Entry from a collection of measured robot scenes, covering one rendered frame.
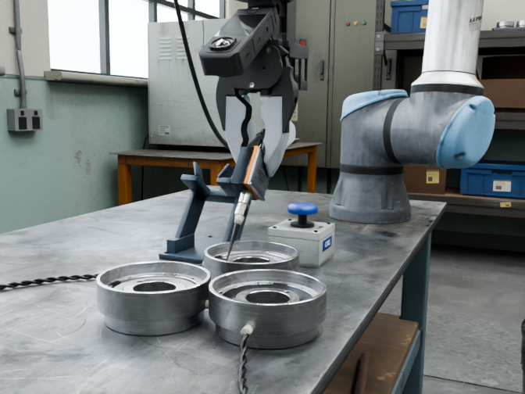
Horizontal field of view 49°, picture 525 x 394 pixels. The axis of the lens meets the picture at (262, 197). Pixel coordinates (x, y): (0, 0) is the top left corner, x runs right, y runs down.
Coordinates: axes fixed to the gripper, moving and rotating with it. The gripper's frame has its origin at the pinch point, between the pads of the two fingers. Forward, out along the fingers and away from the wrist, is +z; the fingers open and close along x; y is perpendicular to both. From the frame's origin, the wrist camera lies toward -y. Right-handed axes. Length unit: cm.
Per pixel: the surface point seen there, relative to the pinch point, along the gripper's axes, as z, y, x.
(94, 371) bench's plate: 13.1, -27.8, -0.6
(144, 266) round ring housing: 9.5, -13.1, 5.8
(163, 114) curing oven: -2, 189, 146
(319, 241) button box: 9.9, 7.4, -5.5
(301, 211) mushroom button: 6.5, 8.6, -2.5
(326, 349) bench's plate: 13.2, -15.8, -14.6
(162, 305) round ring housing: 10.2, -20.2, -1.4
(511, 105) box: -10, 336, -12
